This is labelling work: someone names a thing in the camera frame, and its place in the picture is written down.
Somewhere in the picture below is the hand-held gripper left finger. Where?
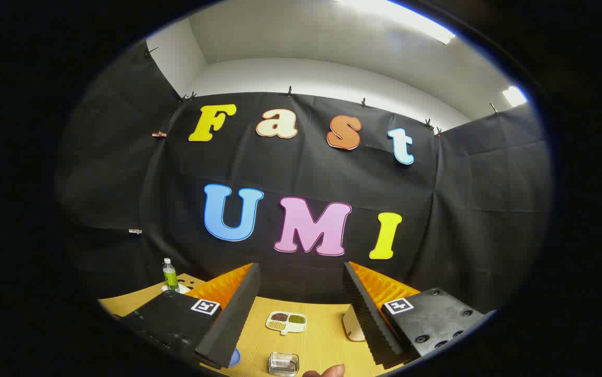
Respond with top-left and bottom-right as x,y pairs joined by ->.
110,263 -> 261,370

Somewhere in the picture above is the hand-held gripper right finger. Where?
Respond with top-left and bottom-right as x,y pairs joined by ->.
343,261 -> 496,368

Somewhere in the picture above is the white toaster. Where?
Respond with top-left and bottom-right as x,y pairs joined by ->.
343,305 -> 367,342

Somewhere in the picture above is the white divided tray of beans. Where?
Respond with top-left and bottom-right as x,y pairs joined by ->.
266,311 -> 308,336

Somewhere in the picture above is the green label water bottle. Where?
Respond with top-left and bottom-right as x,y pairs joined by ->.
162,258 -> 180,293

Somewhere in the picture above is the small ceiling light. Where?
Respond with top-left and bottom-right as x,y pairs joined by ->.
501,86 -> 528,108

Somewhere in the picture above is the metal wire cutlery basket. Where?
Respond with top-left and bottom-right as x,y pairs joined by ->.
268,352 -> 300,377

